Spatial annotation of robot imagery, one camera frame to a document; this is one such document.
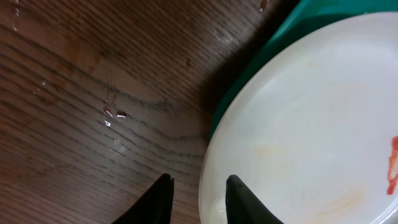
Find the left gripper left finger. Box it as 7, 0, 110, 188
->
112, 174, 174, 224

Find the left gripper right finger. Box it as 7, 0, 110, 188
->
225, 175, 283, 224

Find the white plate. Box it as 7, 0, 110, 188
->
199, 12, 397, 223

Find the teal plastic tray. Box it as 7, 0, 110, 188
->
211, 0, 397, 134

